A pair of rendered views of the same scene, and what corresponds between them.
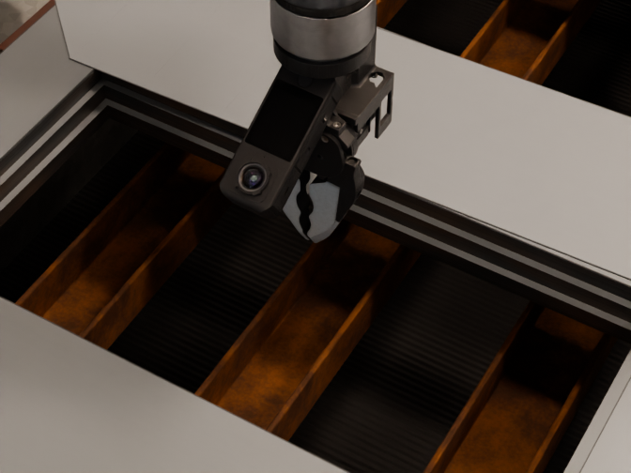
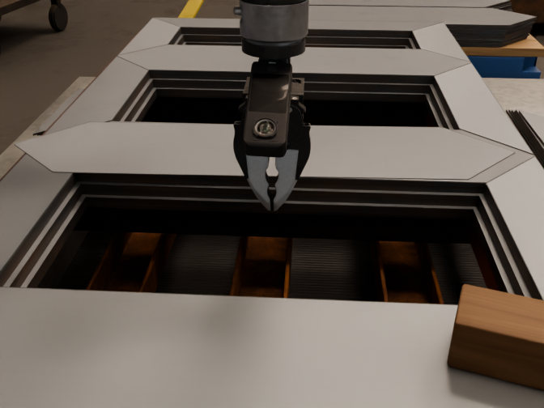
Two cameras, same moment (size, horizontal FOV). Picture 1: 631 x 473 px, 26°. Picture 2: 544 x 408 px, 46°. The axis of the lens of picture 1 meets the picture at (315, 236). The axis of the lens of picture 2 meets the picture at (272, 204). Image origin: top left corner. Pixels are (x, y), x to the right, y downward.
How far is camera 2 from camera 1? 0.57 m
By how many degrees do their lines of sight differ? 28
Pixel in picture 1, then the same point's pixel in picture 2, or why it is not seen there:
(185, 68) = (133, 160)
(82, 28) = (52, 159)
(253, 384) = not seen: hidden behind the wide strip
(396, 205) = (303, 189)
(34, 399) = (151, 336)
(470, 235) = (354, 189)
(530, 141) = (352, 144)
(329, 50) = (293, 31)
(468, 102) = not seen: hidden behind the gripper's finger
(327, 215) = (289, 177)
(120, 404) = (218, 318)
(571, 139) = (371, 139)
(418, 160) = not seen: hidden behind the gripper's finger
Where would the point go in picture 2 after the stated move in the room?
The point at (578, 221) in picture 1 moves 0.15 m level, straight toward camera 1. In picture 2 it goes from (408, 165) to (454, 219)
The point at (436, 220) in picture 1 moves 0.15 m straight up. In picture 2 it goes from (329, 189) to (335, 83)
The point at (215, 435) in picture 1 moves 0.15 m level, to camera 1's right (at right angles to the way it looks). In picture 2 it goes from (299, 313) to (422, 272)
